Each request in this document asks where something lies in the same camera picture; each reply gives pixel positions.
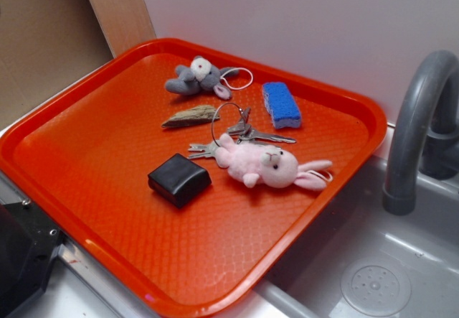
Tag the blue sponge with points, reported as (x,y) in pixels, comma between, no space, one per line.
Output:
(281,105)

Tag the brown wood piece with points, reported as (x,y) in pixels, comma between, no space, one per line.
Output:
(195,116)

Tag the pink plush bunny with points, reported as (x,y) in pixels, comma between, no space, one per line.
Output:
(253,164)

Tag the black rectangular block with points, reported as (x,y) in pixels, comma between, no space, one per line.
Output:
(179,180)

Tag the grey plush toy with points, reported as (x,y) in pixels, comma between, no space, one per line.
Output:
(201,76)

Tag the orange plastic tray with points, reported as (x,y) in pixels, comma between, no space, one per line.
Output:
(84,158)

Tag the grey plastic sink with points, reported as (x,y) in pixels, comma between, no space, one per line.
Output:
(357,260)

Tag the wooden board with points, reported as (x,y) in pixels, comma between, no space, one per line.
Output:
(124,23)

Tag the grey plastic faucet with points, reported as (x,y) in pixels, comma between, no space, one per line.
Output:
(425,139)

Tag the silver keys on ring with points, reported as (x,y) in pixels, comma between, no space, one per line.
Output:
(242,131)

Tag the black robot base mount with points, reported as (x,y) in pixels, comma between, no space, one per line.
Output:
(30,241)

